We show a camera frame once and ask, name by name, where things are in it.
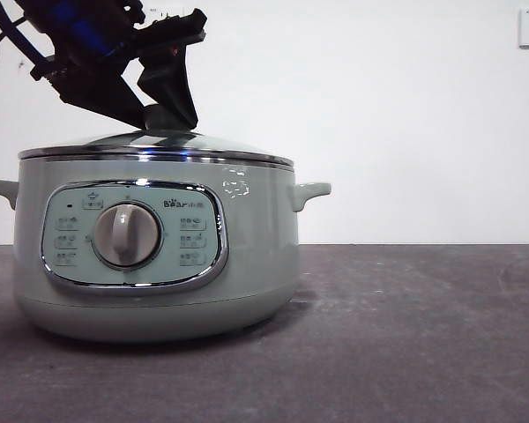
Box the glass lid with green knob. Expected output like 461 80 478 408
17 105 294 171

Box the green electric cooking pot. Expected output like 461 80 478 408
0 157 333 343

